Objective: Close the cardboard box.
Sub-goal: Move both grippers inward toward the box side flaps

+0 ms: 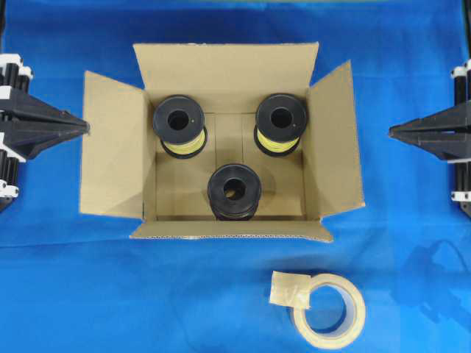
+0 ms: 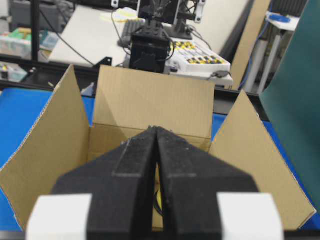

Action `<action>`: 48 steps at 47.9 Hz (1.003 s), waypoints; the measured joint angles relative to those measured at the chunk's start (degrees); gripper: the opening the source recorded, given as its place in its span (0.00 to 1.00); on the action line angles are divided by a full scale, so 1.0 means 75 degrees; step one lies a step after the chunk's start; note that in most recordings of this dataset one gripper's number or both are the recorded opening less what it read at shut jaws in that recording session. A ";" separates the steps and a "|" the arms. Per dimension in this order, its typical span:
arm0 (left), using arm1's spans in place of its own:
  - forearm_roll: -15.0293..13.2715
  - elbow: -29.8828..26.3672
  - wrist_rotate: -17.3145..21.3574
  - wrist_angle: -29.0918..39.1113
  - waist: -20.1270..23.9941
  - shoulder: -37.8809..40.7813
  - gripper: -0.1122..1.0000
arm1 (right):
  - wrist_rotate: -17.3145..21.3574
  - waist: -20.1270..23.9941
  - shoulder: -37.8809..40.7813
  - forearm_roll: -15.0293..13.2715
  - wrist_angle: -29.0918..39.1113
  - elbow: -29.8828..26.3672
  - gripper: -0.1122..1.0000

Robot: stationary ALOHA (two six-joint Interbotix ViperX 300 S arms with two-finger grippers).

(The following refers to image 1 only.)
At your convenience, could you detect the beige packing tape roll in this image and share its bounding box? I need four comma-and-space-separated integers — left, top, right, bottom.
269, 271, 366, 350

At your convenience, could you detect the black spool yellow wire right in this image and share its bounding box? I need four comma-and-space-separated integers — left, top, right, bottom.
254, 93, 308, 158

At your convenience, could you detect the black spool yellow wire left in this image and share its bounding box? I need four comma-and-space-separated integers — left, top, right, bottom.
152, 95, 208, 160

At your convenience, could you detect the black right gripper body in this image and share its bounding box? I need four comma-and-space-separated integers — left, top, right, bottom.
451, 59, 470, 217

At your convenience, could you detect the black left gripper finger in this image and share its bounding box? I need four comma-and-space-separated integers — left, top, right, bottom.
1, 88, 88, 129
1, 126, 90, 163

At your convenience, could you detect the black spool yellow wire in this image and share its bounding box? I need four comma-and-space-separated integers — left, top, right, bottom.
152, 95, 208, 160
254, 93, 308, 158

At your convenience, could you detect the black spool front centre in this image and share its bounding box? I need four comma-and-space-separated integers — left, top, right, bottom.
207, 163, 262, 221

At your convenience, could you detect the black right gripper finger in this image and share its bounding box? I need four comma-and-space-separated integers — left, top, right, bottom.
389, 101, 470, 137
389, 133, 470, 163

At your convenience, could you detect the brown cardboard box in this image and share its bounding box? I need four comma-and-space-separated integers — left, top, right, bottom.
79, 43, 364, 242

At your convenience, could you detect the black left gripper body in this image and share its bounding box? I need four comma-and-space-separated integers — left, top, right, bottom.
1, 54, 34, 212

